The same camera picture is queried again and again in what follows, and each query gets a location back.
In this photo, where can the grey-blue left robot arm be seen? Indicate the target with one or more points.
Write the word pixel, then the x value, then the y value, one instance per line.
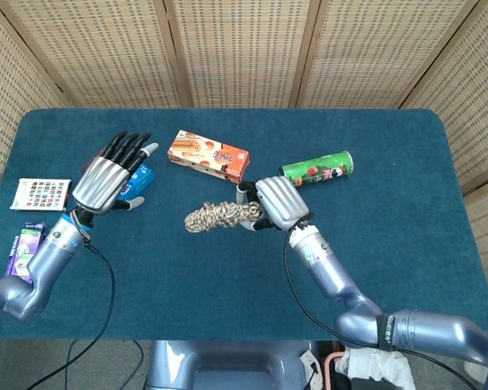
pixel 49 260

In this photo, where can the red box at edge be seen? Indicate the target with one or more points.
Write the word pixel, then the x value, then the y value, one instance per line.
pixel 40 194

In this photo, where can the purple carton box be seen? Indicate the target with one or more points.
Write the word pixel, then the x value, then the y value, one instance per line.
pixel 22 252

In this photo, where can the blue cookie box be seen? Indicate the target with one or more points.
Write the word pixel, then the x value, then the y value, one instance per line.
pixel 142 178

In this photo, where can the red tube frame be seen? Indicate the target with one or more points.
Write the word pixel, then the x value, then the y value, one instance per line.
pixel 327 373

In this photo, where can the blue felt table cover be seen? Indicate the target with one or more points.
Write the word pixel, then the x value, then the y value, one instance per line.
pixel 187 276

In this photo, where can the white crumpled cloth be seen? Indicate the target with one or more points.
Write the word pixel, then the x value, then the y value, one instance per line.
pixel 374 365

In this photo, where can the green Pringles can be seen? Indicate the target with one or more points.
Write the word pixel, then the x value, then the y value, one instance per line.
pixel 321 168

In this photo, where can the orange cake box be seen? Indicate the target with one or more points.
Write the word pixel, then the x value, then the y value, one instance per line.
pixel 211 156

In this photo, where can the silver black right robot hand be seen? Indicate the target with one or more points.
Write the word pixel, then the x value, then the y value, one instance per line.
pixel 280 201

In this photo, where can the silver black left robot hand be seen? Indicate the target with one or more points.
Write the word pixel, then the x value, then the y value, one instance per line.
pixel 99 183

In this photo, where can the grey-blue robot torso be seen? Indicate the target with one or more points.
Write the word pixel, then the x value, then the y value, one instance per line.
pixel 227 365

